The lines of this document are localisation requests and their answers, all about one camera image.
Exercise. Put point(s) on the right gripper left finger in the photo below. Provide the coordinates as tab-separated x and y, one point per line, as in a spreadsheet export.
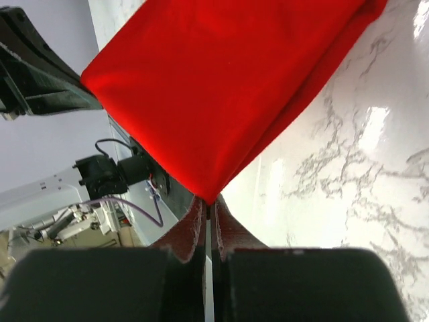
183	290

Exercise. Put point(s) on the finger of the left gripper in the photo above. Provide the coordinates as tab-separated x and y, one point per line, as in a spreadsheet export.
35	81

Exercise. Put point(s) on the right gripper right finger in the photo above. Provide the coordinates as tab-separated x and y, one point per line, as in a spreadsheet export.
228	235

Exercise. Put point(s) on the bright red t shirt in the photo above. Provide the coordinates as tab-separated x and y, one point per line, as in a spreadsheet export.
205	86

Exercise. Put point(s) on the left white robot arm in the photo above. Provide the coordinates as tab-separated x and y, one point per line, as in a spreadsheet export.
91	180

